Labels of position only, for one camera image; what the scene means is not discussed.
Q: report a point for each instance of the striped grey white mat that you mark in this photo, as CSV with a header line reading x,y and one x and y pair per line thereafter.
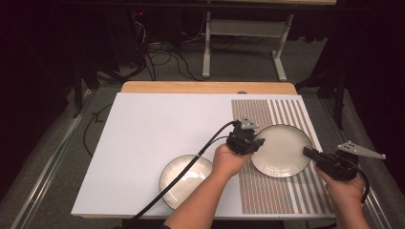
x,y
270,197

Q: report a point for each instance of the white metal desk frame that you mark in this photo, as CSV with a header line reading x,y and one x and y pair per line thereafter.
x,y
245,28

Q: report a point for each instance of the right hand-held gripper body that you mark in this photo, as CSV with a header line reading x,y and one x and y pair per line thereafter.
x,y
337,165

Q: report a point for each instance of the white board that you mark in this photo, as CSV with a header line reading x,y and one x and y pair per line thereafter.
x,y
153,127

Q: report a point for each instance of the metal floor rail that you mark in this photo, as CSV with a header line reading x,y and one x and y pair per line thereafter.
x,y
47,171
375,203

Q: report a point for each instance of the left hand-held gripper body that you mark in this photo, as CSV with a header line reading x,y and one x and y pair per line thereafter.
x,y
242,140

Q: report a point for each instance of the wooden table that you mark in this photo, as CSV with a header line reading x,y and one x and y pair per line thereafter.
x,y
207,87

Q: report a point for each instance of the white plate with dark rim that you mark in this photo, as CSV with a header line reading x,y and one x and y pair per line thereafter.
x,y
191,181
280,151

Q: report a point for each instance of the person's right hand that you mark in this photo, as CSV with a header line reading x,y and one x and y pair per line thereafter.
x,y
345,192

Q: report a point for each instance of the black computer tower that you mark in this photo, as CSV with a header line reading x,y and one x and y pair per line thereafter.
x,y
140,31

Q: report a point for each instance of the person's left hand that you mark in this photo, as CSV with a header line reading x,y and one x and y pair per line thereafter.
x,y
227,162

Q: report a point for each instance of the black metal stand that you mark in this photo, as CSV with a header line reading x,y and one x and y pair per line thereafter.
x,y
339,95
78,89

